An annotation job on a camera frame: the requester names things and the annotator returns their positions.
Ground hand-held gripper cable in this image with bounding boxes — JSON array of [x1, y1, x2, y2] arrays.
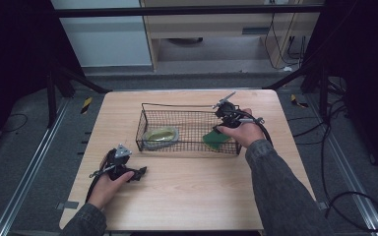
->
[[231, 109, 275, 148], [85, 164, 116, 204]]

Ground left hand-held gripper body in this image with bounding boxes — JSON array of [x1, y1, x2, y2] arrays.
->
[[105, 143, 136, 182]]

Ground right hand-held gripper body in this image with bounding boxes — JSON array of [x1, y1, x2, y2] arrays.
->
[[212, 91, 244, 129]]

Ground black wire mesh basket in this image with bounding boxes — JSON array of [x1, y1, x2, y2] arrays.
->
[[135, 102, 244, 155]]

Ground light wooden desk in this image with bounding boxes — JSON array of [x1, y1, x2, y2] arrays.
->
[[139, 0, 325, 72]]

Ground person's right hand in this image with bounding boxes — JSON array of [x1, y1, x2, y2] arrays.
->
[[217, 108, 266, 148]]

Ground person's left hand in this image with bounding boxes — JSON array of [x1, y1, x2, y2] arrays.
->
[[86, 151, 135, 211]]

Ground thick black floor cable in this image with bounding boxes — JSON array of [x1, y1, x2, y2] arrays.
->
[[288, 97, 378, 236]]

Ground right hand-held gripper cable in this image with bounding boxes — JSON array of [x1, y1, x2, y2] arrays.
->
[[231, 109, 275, 148]]

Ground thin black floor cable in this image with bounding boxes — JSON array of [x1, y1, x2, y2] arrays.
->
[[0, 112, 30, 134]]

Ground yellow and green sponge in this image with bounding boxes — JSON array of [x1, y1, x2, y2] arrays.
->
[[202, 129, 232, 152]]

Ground aluminium floor rail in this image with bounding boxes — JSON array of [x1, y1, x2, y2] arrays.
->
[[0, 97, 72, 236], [304, 93, 378, 236]]

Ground dark curtain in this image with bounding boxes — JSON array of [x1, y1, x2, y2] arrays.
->
[[303, 0, 378, 185], [0, 0, 87, 161]]

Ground black horizontal bar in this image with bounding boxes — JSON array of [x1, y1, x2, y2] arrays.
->
[[53, 4, 325, 19]]

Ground black hanging cables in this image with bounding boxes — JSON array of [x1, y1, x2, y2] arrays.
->
[[263, 12, 307, 71]]

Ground black metal stand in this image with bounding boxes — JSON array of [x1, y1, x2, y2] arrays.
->
[[262, 58, 330, 123], [44, 59, 113, 130]]

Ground white cabinet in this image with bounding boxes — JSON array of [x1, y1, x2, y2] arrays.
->
[[50, 0, 154, 69]]

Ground yellow and black tape strip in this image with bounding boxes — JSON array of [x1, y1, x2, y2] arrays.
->
[[80, 96, 94, 115], [290, 93, 309, 109]]

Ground left hand-held gripper cable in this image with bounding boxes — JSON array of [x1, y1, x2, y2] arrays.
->
[[85, 164, 116, 204]]

